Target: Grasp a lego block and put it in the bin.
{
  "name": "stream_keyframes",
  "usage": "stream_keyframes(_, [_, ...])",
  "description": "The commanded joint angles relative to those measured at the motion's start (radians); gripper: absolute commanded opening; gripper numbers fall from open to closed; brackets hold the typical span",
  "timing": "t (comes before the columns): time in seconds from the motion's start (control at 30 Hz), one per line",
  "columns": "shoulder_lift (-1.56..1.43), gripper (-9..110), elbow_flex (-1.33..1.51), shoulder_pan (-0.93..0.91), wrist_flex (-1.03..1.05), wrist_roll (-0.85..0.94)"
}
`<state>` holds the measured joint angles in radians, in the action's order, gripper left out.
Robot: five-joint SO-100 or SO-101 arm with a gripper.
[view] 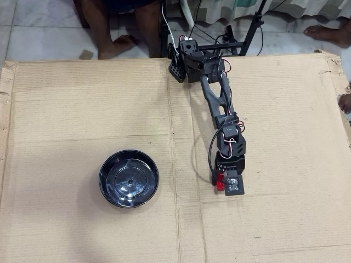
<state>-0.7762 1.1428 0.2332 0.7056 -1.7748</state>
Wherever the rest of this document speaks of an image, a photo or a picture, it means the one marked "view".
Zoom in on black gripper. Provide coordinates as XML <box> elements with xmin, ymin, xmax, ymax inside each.
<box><xmin>213</xmin><ymin>151</ymin><xmax>246</xmax><ymax>179</ymax></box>

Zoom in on black table clamp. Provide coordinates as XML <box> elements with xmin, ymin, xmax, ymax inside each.
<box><xmin>167</xmin><ymin>42</ymin><xmax>186</xmax><ymax>84</ymax></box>

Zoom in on black round plastic bowl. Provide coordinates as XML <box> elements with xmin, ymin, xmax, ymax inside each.
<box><xmin>98</xmin><ymin>149</ymin><xmax>160</xmax><ymax>209</ymax></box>

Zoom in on bare person foot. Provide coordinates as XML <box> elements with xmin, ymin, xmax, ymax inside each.
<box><xmin>303</xmin><ymin>24</ymin><xmax>351</xmax><ymax>49</ymax></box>
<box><xmin>338</xmin><ymin>92</ymin><xmax>351</xmax><ymax>115</ymax></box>

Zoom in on black tripod stand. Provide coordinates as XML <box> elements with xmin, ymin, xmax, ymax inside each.
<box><xmin>199</xmin><ymin>0</ymin><xmax>268</xmax><ymax>57</ymax></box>

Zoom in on white plastic pipe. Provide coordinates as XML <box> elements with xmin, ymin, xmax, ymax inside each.
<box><xmin>179</xmin><ymin>0</ymin><xmax>194</xmax><ymax>29</ymax></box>

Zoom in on large brown cardboard sheet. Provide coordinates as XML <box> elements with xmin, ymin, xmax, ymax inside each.
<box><xmin>0</xmin><ymin>49</ymin><xmax>351</xmax><ymax>263</ymax></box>

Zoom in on bare person leg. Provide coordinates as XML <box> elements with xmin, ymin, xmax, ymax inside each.
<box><xmin>134</xmin><ymin>0</ymin><xmax>163</xmax><ymax>59</ymax></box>
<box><xmin>81</xmin><ymin>0</ymin><xmax>139</xmax><ymax>60</ymax></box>

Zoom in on patterned bed sheet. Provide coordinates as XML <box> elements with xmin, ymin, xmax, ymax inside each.
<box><xmin>167</xmin><ymin>0</ymin><xmax>351</xmax><ymax>25</ymax></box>

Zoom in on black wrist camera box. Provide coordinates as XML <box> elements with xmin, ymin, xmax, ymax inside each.
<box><xmin>223</xmin><ymin>174</ymin><xmax>245</xmax><ymax>197</ymax></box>

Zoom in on thin black cable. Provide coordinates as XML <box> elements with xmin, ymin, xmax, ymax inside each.
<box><xmin>190</xmin><ymin>0</ymin><xmax>204</xmax><ymax>39</ymax></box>
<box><xmin>256</xmin><ymin>16</ymin><xmax>264</xmax><ymax>57</ymax></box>

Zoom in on black metal post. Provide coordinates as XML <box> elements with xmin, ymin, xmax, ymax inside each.
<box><xmin>160</xmin><ymin>24</ymin><xmax>169</xmax><ymax>59</ymax></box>

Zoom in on white power cable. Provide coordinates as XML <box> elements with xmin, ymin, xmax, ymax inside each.
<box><xmin>161</xmin><ymin>0</ymin><xmax>176</xmax><ymax>46</ymax></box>

